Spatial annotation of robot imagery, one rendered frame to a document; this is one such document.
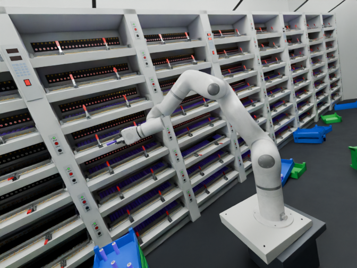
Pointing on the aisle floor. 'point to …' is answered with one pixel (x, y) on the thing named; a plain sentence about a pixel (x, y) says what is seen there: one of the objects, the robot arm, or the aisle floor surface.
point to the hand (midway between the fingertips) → (117, 140)
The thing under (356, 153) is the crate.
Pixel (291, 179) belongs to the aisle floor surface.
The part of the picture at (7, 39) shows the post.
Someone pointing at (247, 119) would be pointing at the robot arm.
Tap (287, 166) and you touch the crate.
